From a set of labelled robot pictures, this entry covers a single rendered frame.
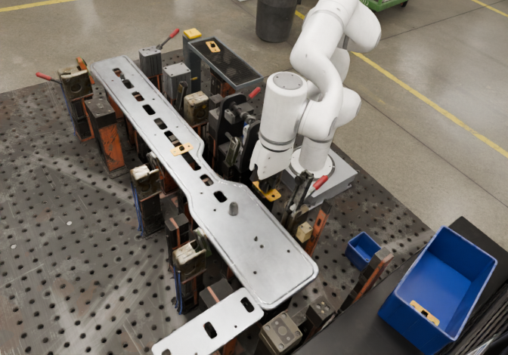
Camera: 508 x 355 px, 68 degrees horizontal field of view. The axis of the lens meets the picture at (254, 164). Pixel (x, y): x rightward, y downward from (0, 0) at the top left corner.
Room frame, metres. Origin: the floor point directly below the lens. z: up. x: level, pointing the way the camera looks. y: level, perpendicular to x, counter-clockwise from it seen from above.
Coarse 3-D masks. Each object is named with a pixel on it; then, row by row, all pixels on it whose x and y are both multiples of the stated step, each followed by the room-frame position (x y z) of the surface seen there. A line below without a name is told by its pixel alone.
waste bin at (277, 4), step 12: (264, 0) 3.78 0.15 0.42; (276, 0) 3.73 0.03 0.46; (288, 0) 3.76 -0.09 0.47; (300, 0) 3.87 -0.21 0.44; (264, 12) 3.77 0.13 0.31; (276, 12) 3.74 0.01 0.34; (288, 12) 3.78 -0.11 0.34; (264, 24) 3.77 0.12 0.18; (276, 24) 3.75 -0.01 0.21; (288, 24) 3.81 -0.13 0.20; (264, 36) 3.77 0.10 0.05; (276, 36) 3.76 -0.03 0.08; (288, 36) 3.86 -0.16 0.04
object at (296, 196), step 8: (296, 176) 0.75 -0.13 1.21; (304, 176) 0.76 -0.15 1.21; (312, 176) 0.76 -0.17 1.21; (296, 184) 0.77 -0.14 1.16; (304, 184) 0.76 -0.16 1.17; (296, 192) 0.77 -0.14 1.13; (304, 192) 0.74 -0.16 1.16; (296, 200) 0.75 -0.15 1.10; (288, 208) 0.75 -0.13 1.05; (296, 208) 0.74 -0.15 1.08
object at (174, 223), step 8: (176, 216) 0.70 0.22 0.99; (184, 216) 0.71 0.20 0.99; (168, 224) 0.67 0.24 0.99; (176, 224) 0.67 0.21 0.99; (184, 224) 0.68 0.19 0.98; (168, 232) 0.66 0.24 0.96; (176, 232) 0.66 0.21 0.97; (184, 232) 0.68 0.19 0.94; (168, 240) 0.66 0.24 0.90; (176, 240) 0.66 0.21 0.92; (184, 240) 0.68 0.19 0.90; (168, 248) 0.66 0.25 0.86; (176, 248) 0.66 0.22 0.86
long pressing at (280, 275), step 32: (96, 64) 1.45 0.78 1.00; (128, 64) 1.49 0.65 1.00; (128, 96) 1.26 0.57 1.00; (160, 96) 1.29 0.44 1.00; (192, 128) 1.12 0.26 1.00; (160, 160) 0.93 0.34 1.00; (192, 192) 0.80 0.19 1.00; (224, 192) 0.82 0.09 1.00; (224, 224) 0.69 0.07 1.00; (256, 224) 0.71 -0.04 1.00; (224, 256) 0.58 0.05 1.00; (256, 256) 0.60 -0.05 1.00; (288, 256) 0.61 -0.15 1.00; (256, 288) 0.50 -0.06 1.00; (288, 288) 0.51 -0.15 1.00
